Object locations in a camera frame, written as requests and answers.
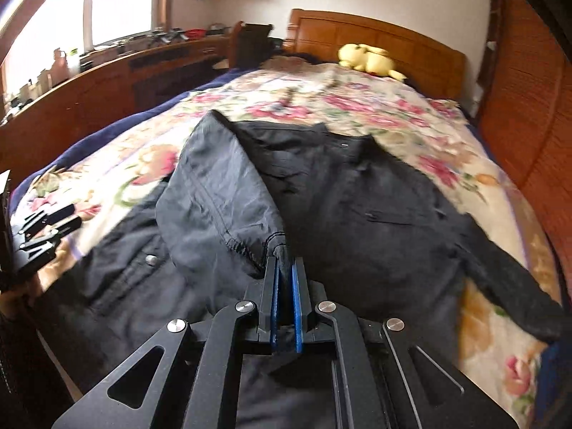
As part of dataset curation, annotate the dark blue cloth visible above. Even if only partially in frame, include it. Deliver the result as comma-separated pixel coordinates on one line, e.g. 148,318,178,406
534,337,572,429

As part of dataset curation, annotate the yellow plush toy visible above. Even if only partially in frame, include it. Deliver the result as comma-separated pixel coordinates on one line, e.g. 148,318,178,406
337,43,407,82

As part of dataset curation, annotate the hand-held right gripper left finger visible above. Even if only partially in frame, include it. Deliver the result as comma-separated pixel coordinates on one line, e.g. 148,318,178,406
51,257,287,429

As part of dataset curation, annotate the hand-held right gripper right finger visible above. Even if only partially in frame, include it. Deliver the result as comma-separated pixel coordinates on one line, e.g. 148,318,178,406
290,257,521,429

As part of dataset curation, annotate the wooden bed headboard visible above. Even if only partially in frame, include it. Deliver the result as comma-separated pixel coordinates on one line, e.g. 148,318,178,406
283,8,468,108

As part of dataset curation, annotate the wooden slatted wardrobe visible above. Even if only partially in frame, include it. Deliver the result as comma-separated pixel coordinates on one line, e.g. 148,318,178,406
476,0,572,287

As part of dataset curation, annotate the wooden corner shelf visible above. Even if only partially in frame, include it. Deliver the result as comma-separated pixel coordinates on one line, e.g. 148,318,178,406
477,0,502,99

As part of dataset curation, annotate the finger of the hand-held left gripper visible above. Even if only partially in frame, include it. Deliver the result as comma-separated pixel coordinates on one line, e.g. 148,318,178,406
23,204,77,236
15,215,84,278

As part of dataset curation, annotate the black jacket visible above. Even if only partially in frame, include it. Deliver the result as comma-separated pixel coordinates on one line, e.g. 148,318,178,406
40,109,568,429

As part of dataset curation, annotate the floral blanket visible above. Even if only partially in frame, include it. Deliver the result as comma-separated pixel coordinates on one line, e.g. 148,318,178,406
9,60,559,429

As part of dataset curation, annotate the wooden chair with dark cloth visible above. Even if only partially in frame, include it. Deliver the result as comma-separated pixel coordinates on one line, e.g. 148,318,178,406
226,20,274,69

